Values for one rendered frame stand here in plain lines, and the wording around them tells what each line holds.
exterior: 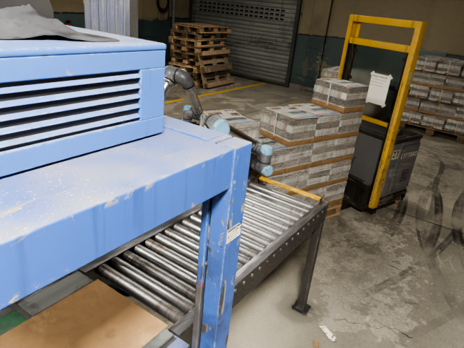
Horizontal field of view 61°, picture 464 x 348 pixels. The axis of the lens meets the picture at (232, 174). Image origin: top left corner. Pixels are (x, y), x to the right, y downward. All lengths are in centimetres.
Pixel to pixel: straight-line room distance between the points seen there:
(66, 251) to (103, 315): 92
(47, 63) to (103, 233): 29
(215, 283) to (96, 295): 66
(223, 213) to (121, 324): 69
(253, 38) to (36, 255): 1045
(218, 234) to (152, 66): 42
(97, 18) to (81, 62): 171
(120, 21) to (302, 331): 214
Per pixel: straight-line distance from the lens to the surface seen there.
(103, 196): 65
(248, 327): 265
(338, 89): 359
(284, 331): 267
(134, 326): 148
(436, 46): 942
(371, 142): 426
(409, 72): 385
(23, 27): 83
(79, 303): 160
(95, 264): 177
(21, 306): 164
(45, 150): 76
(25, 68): 71
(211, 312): 114
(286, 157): 322
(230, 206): 93
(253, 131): 287
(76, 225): 62
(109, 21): 246
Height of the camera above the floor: 184
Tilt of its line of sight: 23 degrees down
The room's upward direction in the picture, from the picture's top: 6 degrees clockwise
